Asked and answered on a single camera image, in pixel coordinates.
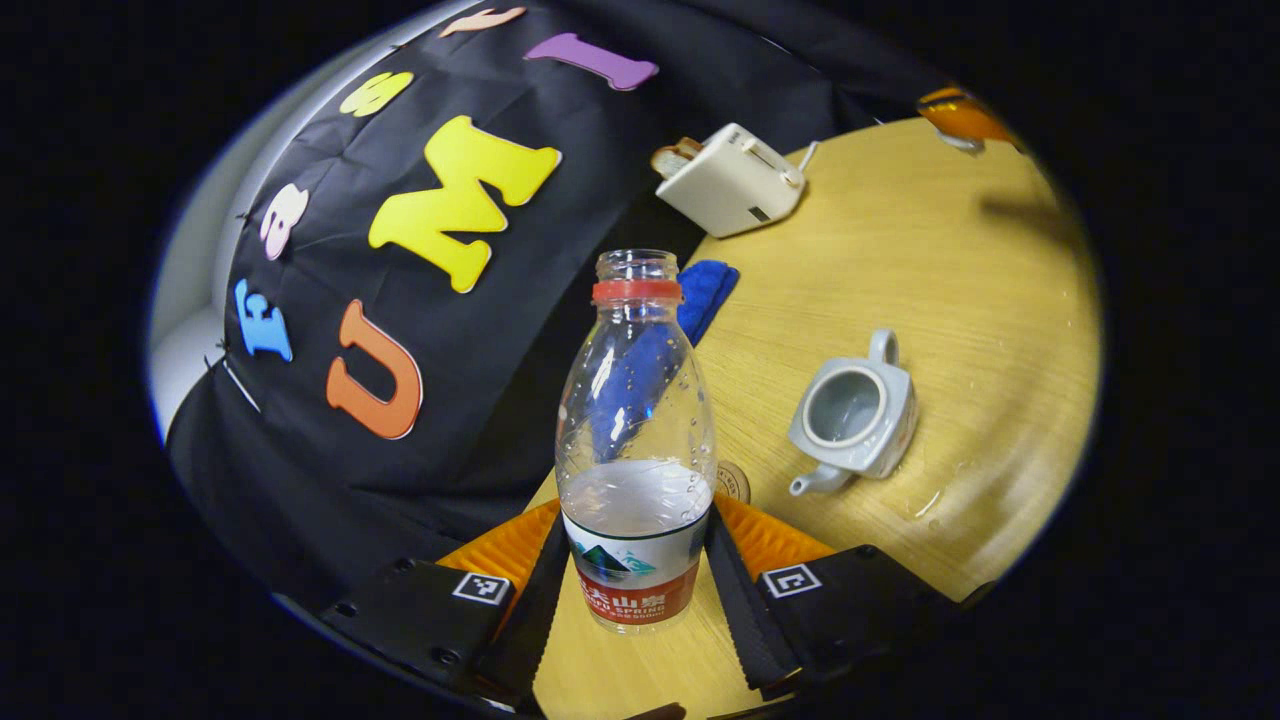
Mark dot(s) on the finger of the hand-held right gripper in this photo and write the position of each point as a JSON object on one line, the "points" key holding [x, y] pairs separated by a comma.
{"points": [[960, 115]]}

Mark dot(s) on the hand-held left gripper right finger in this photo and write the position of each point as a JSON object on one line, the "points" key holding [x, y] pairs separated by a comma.
{"points": [[735, 610]]}

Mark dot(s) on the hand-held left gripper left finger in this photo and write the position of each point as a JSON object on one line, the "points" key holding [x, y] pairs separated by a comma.
{"points": [[540, 610]]}

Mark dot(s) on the white teacup lid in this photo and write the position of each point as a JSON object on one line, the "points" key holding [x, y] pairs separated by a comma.
{"points": [[962, 143]]}

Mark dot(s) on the round wooden coaster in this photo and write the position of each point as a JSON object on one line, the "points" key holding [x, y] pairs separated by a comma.
{"points": [[735, 483]]}

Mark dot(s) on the clear plastic water bottle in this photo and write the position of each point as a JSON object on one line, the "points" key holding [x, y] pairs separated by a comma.
{"points": [[635, 480]]}

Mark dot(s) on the white ceramic teacup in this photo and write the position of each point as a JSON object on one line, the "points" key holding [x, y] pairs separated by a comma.
{"points": [[845, 405]]}

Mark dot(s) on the white toaster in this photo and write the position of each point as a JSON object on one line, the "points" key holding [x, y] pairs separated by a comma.
{"points": [[725, 185]]}

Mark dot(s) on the bread slice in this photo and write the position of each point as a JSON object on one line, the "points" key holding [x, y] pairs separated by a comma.
{"points": [[672, 158]]}

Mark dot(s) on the blue folded towel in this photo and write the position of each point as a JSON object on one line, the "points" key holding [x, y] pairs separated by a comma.
{"points": [[708, 290]]}

